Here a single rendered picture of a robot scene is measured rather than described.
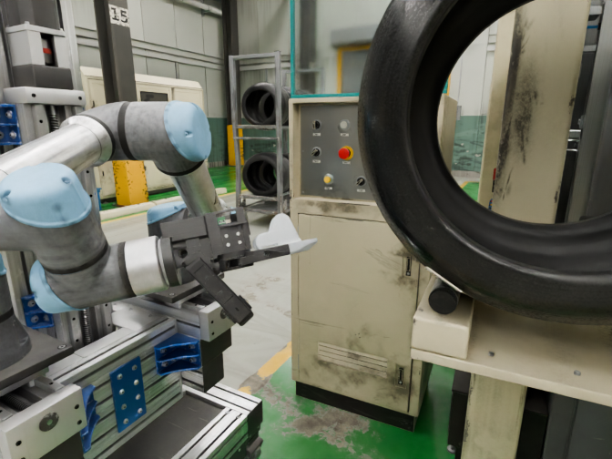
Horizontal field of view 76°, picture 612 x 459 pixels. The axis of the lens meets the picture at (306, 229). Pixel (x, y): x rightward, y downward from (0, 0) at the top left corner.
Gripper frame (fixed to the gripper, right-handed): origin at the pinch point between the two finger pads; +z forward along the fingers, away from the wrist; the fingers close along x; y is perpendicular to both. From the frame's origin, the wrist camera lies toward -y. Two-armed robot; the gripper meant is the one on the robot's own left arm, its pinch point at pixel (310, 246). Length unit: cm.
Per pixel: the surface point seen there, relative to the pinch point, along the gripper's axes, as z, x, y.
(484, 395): 45, 36, -47
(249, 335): -6, 177, -43
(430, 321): 17.9, 3.3, -16.1
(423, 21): 18.2, -12.6, 25.3
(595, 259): 52, 2, -13
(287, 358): 10, 151, -54
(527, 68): 56, 10, 26
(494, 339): 30.8, 6.5, -23.0
